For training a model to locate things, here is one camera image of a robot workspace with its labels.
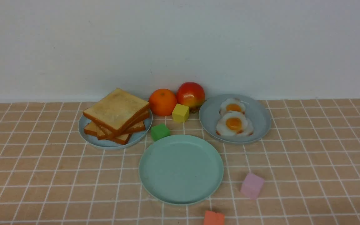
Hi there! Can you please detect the fried egg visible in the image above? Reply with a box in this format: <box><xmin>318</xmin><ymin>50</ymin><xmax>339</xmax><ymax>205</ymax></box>
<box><xmin>237</xmin><ymin>118</ymin><xmax>254</xmax><ymax>137</ymax></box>
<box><xmin>219</xmin><ymin>98</ymin><xmax>246</xmax><ymax>116</ymax></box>
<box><xmin>216</xmin><ymin>111</ymin><xmax>251</xmax><ymax>137</ymax></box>

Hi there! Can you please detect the toast slice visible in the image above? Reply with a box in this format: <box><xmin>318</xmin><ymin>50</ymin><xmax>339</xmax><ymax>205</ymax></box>
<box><xmin>129</xmin><ymin>111</ymin><xmax>150</xmax><ymax>127</ymax></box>
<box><xmin>83</xmin><ymin>88</ymin><xmax>150</xmax><ymax>137</ymax></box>
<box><xmin>97</xmin><ymin>121</ymin><xmax>145</xmax><ymax>140</ymax></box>
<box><xmin>84</xmin><ymin>122</ymin><xmax>131</xmax><ymax>145</ymax></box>

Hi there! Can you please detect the yellow cube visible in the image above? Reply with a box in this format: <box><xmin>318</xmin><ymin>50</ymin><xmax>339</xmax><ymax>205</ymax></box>
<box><xmin>172</xmin><ymin>104</ymin><xmax>190</xmax><ymax>123</ymax></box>

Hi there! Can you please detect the red yellow apple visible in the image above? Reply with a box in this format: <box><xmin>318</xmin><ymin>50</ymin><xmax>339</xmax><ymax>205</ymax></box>
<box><xmin>176</xmin><ymin>82</ymin><xmax>205</xmax><ymax>109</ymax></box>

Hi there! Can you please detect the orange fruit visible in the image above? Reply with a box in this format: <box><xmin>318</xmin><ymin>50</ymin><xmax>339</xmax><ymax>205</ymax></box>
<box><xmin>148</xmin><ymin>88</ymin><xmax>177</xmax><ymax>117</ymax></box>

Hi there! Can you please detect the green cube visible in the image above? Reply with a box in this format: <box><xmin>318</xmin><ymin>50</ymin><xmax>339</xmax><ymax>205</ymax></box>
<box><xmin>150</xmin><ymin>123</ymin><xmax>170</xmax><ymax>142</ymax></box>

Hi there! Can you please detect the blue plate with bread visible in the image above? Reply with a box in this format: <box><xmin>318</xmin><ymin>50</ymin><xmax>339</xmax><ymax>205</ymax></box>
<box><xmin>78</xmin><ymin>109</ymin><xmax>153</xmax><ymax>150</ymax></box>

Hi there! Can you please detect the green round plate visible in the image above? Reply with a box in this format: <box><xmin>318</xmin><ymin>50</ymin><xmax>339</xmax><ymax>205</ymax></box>
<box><xmin>138</xmin><ymin>134</ymin><xmax>224</xmax><ymax>205</ymax></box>

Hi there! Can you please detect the blue plate with eggs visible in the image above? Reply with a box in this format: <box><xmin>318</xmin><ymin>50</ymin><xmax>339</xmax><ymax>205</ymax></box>
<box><xmin>199</xmin><ymin>94</ymin><xmax>271</xmax><ymax>144</ymax></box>

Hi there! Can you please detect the pink cube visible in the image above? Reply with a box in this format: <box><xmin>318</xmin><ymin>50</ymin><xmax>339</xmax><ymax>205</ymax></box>
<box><xmin>240</xmin><ymin>172</ymin><xmax>265</xmax><ymax>201</ymax></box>

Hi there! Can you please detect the orange-red cube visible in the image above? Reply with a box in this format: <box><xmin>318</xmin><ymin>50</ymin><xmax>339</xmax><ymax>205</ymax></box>
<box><xmin>203</xmin><ymin>210</ymin><xmax>225</xmax><ymax>225</ymax></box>

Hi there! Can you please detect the checkered beige tablecloth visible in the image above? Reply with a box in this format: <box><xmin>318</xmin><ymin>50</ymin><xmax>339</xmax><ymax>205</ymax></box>
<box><xmin>0</xmin><ymin>99</ymin><xmax>360</xmax><ymax>225</ymax></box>

